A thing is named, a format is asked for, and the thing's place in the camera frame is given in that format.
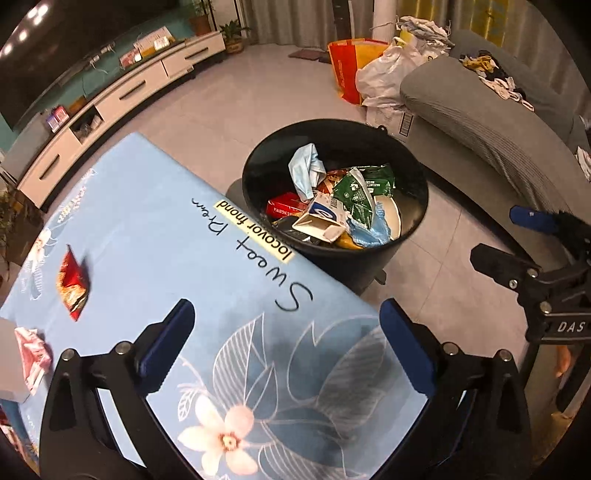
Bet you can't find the grey sofa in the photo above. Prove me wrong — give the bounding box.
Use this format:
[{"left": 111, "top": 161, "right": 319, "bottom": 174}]
[{"left": 399, "top": 30, "right": 591, "bottom": 260}]

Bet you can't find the white plastic bag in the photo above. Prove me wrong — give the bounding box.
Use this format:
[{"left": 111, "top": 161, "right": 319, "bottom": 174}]
[{"left": 355, "top": 42, "right": 440, "bottom": 110}]

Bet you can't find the black round trash bin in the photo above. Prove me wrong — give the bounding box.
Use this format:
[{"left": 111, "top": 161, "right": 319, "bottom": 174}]
[{"left": 241, "top": 119, "right": 430, "bottom": 296}]

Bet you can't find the dark floor mat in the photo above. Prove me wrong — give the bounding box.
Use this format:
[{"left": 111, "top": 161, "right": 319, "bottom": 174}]
[{"left": 288, "top": 47, "right": 331, "bottom": 64}]

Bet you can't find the pile of clothes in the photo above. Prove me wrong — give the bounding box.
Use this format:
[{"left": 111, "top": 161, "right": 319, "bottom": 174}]
[{"left": 459, "top": 53, "right": 537, "bottom": 112}]

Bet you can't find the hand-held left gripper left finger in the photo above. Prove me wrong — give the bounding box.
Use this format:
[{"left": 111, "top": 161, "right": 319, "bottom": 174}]
[{"left": 39, "top": 299, "right": 195, "bottom": 480}]

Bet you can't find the brown snack wrapper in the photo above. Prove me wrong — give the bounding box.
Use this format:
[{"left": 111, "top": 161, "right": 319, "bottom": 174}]
[{"left": 316, "top": 168, "right": 350, "bottom": 195}]

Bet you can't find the potted plant in yellow pot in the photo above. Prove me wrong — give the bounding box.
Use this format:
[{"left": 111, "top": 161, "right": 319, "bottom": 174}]
[{"left": 219, "top": 21, "right": 253, "bottom": 55}]

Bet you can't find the person's right hand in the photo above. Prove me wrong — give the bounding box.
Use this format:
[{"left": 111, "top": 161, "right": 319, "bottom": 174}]
[{"left": 554, "top": 346, "right": 576, "bottom": 403}]

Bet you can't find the white paper carton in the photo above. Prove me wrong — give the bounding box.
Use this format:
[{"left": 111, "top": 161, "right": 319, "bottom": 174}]
[{"left": 292, "top": 191, "right": 350, "bottom": 244}]

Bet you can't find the blue plastic bag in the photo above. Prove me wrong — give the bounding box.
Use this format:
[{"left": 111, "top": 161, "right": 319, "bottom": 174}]
[{"left": 346, "top": 203, "right": 393, "bottom": 248}]

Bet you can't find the cluster of leafy plants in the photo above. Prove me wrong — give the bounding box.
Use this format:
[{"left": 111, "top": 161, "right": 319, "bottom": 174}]
[{"left": 0, "top": 185, "right": 34, "bottom": 278}]

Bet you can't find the blue floral tablecloth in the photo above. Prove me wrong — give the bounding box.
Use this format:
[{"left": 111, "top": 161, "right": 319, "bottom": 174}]
[{"left": 0, "top": 132, "right": 428, "bottom": 480}]

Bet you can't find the red shiny snack wrapper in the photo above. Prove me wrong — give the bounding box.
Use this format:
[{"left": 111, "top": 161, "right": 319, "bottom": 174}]
[{"left": 56, "top": 247, "right": 91, "bottom": 322}]

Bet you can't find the yellow patterned curtain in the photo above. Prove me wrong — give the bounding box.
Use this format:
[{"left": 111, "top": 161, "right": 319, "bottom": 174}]
[{"left": 397, "top": 0, "right": 533, "bottom": 51}]

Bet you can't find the green snack packet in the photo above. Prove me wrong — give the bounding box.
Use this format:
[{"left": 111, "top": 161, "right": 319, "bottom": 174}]
[
  {"left": 360, "top": 164, "right": 397, "bottom": 198},
  {"left": 331, "top": 167, "right": 380, "bottom": 232}
]

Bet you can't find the red and yellow shopping bag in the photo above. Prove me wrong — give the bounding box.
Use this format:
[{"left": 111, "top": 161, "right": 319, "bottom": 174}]
[{"left": 328, "top": 38, "right": 391, "bottom": 106}]

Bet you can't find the blue face mask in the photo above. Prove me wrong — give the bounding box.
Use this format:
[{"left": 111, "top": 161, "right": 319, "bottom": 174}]
[{"left": 288, "top": 143, "right": 327, "bottom": 202}]

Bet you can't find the heap of white grey cloth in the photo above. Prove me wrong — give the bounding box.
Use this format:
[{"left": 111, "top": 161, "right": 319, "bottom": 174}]
[{"left": 397, "top": 16, "right": 456, "bottom": 49}]

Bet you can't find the white television cabinet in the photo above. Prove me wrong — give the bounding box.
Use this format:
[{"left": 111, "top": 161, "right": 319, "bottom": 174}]
[{"left": 16, "top": 31, "right": 227, "bottom": 213}]

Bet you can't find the white upright roll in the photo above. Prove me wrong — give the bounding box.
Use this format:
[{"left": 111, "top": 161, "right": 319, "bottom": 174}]
[{"left": 369, "top": 0, "right": 398, "bottom": 42}]

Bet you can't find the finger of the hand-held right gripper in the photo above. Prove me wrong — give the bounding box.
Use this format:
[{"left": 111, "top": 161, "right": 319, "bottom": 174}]
[
  {"left": 509, "top": 205, "right": 591, "bottom": 260},
  {"left": 470, "top": 244, "right": 544, "bottom": 303}
]

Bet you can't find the potted plant in brown pot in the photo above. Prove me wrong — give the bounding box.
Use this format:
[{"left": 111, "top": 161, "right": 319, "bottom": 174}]
[{"left": 185, "top": 0, "right": 216, "bottom": 37}]

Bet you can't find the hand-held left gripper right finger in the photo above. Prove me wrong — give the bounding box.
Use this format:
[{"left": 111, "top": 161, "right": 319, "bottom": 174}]
[{"left": 379, "top": 299, "right": 539, "bottom": 480}]

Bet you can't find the grey curtain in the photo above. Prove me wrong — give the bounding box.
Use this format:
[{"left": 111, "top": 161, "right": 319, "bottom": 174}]
[{"left": 240, "top": 0, "right": 334, "bottom": 48}]

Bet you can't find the pink crumpled wrapper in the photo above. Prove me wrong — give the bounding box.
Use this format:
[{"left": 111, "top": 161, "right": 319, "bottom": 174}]
[{"left": 14, "top": 327, "right": 53, "bottom": 396}]

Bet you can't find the large black television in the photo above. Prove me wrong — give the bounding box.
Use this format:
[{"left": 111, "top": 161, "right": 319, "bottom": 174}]
[{"left": 0, "top": 0, "right": 182, "bottom": 131}]

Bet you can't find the red flat packet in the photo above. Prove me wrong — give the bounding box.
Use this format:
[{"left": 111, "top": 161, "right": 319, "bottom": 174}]
[{"left": 266, "top": 191, "right": 308, "bottom": 220}]

